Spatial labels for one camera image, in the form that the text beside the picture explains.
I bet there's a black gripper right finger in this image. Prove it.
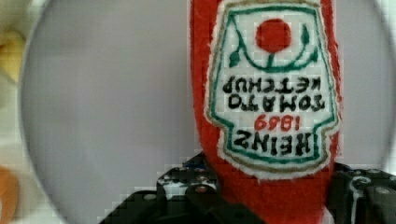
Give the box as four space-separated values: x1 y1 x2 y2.
326 162 396 224

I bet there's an orange slice toy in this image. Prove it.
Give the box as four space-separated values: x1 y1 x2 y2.
0 167 19 224

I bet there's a yellow plush toy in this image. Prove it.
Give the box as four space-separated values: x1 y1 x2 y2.
0 0 34 85

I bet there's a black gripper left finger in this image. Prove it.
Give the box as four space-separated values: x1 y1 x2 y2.
100 153 265 224

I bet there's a red plush ketchup bottle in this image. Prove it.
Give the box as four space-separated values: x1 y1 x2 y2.
191 0 342 224

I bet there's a round grey plate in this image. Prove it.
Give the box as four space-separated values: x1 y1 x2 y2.
19 0 395 224

